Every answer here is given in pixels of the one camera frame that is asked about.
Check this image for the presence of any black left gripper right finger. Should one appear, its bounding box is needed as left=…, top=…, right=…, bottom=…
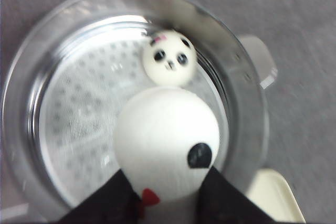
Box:
left=196, top=167, right=273, bottom=223

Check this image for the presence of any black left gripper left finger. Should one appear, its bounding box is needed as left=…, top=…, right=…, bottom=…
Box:
left=59, top=170, right=144, bottom=223

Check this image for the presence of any cream plastic tray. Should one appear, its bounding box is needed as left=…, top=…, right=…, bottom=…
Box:
left=246, top=168, right=306, bottom=223

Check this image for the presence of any stainless steel steamer pot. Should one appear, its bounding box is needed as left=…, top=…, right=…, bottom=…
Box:
left=1, top=0, right=277, bottom=222

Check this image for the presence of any white steamer cloth liner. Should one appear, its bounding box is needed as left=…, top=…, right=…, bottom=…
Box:
left=39, top=16, right=229, bottom=207

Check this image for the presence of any panda bun with red bow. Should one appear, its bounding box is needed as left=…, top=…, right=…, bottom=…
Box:
left=113, top=87, right=219, bottom=206

